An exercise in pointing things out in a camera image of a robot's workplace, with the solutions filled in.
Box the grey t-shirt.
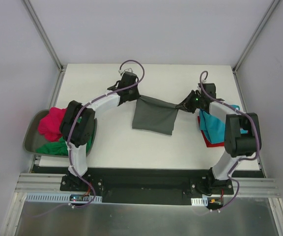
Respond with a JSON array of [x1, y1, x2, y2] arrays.
[[132, 95, 178, 136]]

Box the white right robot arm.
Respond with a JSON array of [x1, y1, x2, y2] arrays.
[[176, 83, 261, 194]]

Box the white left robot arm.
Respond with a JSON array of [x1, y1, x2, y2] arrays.
[[59, 71, 140, 191]]

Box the teal folded t-shirt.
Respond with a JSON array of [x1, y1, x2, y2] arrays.
[[198, 103, 240, 148]]

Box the red folded t-shirt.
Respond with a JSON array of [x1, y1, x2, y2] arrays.
[[198, 115, 225, 148]]

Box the magenta t-shirt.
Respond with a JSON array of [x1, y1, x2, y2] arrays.
[[37, 107, 67, 142]]

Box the green t-shirt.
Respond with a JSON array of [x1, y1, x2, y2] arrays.
[[35, 132, 94, 156]]

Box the grey plastic bin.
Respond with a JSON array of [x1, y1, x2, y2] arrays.
[[24, 109, 94, 157]]

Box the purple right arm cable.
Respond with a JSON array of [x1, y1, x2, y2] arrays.
[[192, 70, 260, 217]]

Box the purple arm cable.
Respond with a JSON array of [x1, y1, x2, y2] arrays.
[[192, 70, 260, 217], [28, 59, 146, 218]]

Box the left aluminium frame post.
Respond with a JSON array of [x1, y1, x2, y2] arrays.
[[21, 0, 64, 71]]

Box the aluminium frame post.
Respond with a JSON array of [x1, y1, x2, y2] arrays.
[[231, 0, 282, 73], [21, 0, 64, 71]]

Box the right aluminium frame post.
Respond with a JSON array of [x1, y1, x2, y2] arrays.
[[231, 0, 282, 73]]

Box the right white cable duct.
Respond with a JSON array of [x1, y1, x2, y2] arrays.
[[191, 197, 208, 207]]

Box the white cable duct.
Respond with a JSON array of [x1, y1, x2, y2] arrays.
[[26, 193, 102, 204], [191, 197, 208, 207]]

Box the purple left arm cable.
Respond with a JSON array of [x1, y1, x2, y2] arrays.
[[28, 59, 146, 218]]

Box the left white cable duct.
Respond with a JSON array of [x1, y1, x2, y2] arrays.
[[26, 193, 102, 204]]

